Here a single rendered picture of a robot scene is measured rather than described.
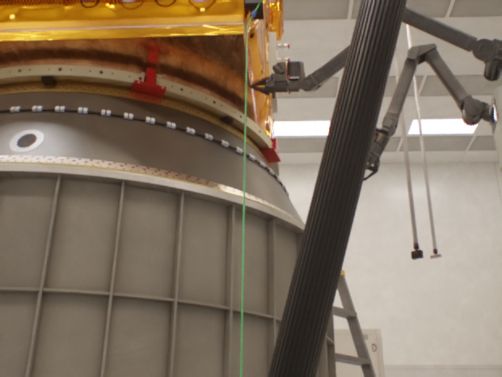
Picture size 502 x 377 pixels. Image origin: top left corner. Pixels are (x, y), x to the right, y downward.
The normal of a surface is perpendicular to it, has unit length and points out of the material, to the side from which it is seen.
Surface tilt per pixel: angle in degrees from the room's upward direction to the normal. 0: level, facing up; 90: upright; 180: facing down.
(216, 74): 180
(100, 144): 62
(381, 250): 90
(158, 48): 180
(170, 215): 90
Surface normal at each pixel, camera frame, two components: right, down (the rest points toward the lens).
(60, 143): 0.11, -0.79
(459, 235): -0.03, -0.42
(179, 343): 0.49, -0.37
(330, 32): 0.00, 0.91
